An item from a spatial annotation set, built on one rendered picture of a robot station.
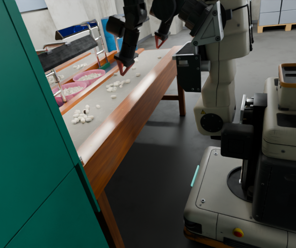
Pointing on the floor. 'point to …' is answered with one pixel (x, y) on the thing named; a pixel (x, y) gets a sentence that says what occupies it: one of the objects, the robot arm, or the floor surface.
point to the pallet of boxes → (284, 13)
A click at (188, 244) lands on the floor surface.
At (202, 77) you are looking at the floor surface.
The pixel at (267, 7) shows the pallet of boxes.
